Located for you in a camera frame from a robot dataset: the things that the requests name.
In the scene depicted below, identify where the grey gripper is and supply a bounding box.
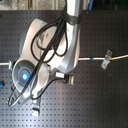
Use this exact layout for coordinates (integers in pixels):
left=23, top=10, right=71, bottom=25
left=55, top=72, right=75, bottom=84

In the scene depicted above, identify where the white cable with coloured bands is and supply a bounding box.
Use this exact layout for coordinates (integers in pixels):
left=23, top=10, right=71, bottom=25
left=0, top=54, right=128, bottom=67

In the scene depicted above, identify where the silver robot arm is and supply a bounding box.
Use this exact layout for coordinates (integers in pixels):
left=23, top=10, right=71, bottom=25
left=12, top=0, right=83, bottom=98

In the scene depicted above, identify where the grey metal cable clip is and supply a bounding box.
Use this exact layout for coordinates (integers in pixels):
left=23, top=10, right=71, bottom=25
left=101, top=50, right=113, bottom=70

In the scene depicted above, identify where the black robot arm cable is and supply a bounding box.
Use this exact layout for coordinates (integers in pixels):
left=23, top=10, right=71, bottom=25
left=7, top=9, right=74, bottom=108

